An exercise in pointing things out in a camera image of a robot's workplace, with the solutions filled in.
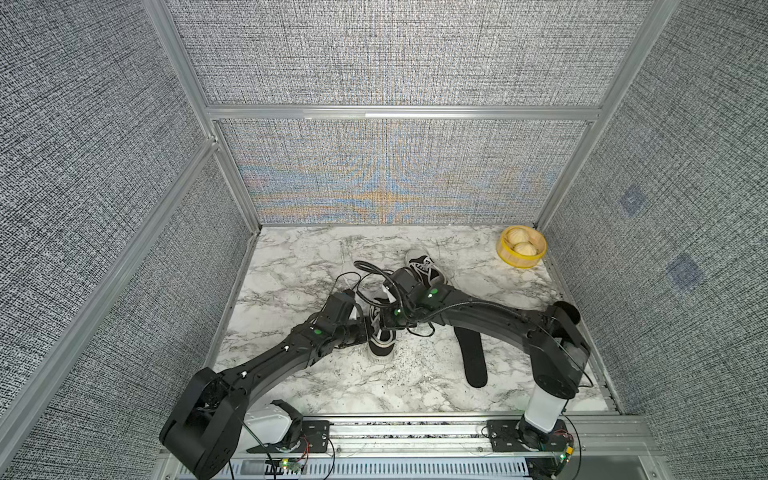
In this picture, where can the aluminium enclosure frame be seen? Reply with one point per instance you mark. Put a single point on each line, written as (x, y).
(104, 129)

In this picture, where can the white slotted cable duct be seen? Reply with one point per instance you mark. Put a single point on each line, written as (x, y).
(324, 467)

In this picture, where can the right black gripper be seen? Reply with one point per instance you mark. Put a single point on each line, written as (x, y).
(390, 309)

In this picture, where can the aluminium front rail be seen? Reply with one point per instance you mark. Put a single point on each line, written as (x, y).
(595, 433)

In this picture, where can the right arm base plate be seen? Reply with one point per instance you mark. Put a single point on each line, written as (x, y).
(515, 435)

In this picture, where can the black canvas sneaker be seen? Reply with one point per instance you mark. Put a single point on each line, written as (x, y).
(380, 342)
(424, 268)

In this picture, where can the lower beige bun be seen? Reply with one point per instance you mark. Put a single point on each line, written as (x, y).
(525, 249)

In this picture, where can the beige bun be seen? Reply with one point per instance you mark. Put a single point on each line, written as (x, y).
(525, 249)
(517, 235)

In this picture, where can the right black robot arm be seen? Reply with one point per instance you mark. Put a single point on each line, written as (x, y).
(557, 350)

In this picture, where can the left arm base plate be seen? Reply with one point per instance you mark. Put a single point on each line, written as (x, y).
(311, 437)

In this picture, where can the yellow bamboo steamer basket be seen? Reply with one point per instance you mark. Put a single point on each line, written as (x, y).
(505, 251)

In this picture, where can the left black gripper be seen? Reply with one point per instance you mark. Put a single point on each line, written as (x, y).
(368, 327)

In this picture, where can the upper beige bun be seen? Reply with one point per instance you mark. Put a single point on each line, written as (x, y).
(517, 235)

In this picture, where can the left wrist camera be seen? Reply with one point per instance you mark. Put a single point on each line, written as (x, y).
(339, 307)

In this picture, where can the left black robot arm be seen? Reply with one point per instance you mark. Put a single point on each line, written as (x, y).
(204, 427)

